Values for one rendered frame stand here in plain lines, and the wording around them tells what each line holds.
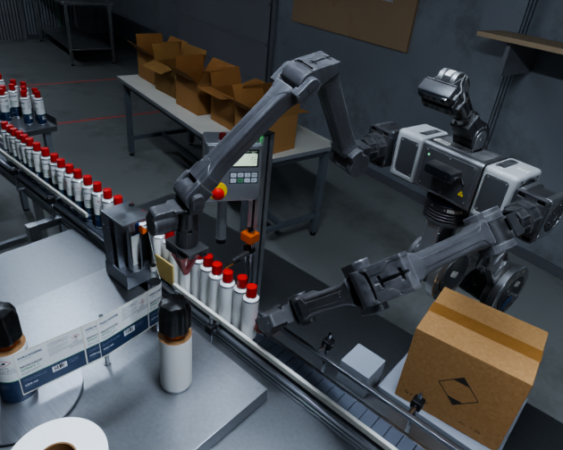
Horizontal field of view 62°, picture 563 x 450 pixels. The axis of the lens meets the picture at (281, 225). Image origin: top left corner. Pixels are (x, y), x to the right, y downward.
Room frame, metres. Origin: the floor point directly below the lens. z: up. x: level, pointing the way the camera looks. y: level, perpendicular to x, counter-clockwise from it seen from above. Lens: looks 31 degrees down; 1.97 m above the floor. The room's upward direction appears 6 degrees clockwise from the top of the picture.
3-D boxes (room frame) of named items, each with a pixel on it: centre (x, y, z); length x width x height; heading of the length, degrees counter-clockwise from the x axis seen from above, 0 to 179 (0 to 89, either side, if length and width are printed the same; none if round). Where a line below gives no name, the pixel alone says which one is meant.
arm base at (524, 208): (1.02, -0.58, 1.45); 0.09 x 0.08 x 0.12; 40
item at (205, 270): (1.23, 0.23, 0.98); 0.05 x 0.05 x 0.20
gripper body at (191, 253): (1.00, 0.24, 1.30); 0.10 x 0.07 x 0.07; 52
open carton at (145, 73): (4.38, 1.30, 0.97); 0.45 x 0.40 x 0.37; 132
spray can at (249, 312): (1.10, 0.07, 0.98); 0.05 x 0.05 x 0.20
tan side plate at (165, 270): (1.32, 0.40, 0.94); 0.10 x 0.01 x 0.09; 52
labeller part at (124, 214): (1.34, 0.53, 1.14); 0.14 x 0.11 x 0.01; 52
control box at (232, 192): (1.29, 0.17, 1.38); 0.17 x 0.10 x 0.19; 107
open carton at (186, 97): (3.67, 0.74, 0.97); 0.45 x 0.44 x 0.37; 133
